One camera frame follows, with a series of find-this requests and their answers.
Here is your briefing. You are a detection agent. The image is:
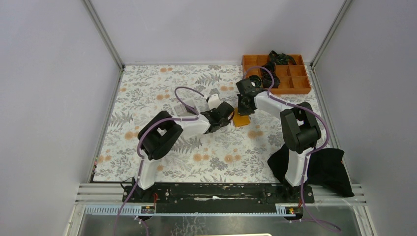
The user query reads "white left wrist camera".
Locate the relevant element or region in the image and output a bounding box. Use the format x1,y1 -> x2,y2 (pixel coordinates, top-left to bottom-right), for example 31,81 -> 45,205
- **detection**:
207,94 -> 221,110

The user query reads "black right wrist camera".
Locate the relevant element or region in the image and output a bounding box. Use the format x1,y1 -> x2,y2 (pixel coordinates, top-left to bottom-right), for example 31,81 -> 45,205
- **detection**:
236,78 -> 256,96

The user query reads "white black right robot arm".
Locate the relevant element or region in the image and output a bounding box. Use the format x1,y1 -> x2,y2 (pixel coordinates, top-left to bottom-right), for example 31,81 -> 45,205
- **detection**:
238,90 -> 326,203

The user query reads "dark brown rolled tie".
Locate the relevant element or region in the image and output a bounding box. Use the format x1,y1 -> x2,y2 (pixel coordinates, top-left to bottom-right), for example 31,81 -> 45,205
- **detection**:
261,73 -> 281,89

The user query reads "yellow leather card holder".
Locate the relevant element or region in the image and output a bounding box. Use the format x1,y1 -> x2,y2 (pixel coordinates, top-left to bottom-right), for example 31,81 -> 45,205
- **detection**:
232,108 -> 250,127

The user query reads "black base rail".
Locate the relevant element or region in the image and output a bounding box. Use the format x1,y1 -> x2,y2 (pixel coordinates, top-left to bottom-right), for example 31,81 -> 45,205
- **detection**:
121,182 -> 315,214

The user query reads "floral patterned table mat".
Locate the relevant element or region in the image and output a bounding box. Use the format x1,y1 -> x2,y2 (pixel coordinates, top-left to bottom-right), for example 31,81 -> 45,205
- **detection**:
93,64 -> 339,184

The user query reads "blue yellow rolled tie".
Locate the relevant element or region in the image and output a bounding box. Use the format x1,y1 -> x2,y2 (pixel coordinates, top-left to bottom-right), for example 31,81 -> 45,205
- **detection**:
248,75 -> 263,88

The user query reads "white card box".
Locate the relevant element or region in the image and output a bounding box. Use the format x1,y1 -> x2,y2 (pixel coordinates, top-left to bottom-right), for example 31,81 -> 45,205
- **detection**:
171,98 -> 200,117

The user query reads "orange wooden divided tray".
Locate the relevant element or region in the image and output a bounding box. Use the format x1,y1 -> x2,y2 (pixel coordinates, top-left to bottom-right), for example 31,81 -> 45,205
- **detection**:
241,54 -> 311,95

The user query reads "black cloth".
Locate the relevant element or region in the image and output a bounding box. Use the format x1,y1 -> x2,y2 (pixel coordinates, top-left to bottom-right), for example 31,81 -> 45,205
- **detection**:
268,145 -> 354,198

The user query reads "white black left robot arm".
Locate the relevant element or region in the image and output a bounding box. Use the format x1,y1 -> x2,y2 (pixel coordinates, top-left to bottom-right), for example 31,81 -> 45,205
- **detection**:
133,102 -> 234,202

